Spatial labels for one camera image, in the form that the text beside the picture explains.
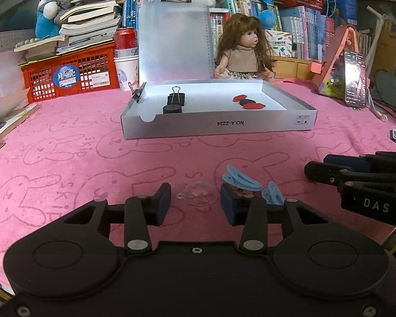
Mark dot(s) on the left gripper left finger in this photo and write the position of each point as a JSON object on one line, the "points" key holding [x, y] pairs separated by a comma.
{"points": [[140, 212]]}

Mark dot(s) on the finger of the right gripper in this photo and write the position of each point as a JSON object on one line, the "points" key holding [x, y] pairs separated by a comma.
{"points": [[332, 174], [380, 162]]}

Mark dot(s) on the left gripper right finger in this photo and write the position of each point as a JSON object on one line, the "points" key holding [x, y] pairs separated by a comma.
{"points": [[249, 212]]}

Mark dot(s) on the blue hair clip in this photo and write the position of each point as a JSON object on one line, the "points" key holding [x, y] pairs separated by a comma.
{"points": [[239, 180], [272, 195]]}

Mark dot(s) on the clear plastic dome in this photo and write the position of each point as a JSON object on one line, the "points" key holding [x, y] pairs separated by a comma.
{"points": [[198, 194]]}

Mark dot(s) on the thin black round disc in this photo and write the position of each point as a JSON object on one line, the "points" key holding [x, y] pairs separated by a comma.
{"points": [[246, 101]]}

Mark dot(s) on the black round cap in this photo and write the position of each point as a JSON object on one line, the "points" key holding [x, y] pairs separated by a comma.
{"points": [[172, 109]]}

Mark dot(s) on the large black binder clip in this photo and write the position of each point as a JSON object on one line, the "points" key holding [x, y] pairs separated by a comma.
{"points": [[176, 97]]}

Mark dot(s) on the red orange clip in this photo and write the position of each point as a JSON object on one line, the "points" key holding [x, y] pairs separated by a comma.
{"points": [[239, 98]]}

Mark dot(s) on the pink bunny print cloth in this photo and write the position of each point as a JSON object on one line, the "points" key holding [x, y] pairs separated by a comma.
{"points": [[72, 150]]}

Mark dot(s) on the pink cardboard phone stand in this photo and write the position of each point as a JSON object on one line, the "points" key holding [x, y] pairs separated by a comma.
{"points": [[329, 78]]}

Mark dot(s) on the smartphone with lit screen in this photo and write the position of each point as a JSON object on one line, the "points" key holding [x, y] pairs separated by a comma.
{"points": [[355, 79]]}

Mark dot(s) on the wooden drawer box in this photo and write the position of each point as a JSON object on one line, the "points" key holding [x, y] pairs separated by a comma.
{"points": [[292, 68]]}

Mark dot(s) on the black binder clip on box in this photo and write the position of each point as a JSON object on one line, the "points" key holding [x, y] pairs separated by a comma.
{"points": [[136, 94]]}

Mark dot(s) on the grey cardboard box tray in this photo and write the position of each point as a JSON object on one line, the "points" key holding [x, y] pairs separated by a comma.
{"points": [[209, 109]]}

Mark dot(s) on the row of shelf books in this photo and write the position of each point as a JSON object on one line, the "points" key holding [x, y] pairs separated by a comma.
{"points": [[299, 32]]}

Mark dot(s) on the doll with brown hair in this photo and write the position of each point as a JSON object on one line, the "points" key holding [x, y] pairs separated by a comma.
{"points": [[243, 52]]}

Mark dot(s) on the red plastic crate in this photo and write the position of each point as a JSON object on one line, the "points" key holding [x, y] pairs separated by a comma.
{"points": [[86, 70]]}

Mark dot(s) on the white paper cup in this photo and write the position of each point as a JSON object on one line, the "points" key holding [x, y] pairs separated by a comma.
{"points": [[127, 69]]}

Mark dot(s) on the red soda can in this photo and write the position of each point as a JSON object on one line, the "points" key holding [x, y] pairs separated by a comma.
{"points": [[126, 42]]}

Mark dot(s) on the open book on left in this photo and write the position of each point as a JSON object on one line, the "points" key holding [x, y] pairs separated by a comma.
{"points": [[14, 110]]}

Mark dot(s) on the translucent clipboard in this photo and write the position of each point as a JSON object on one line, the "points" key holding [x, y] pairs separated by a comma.
{"points": [[174, 41]]}

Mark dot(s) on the stack of books on crate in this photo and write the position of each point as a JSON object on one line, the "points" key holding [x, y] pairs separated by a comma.
{"points": [[82, 24]]}

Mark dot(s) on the blue plush on left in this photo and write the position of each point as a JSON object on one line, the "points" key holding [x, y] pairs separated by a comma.
{"points": [[45, 25]]}

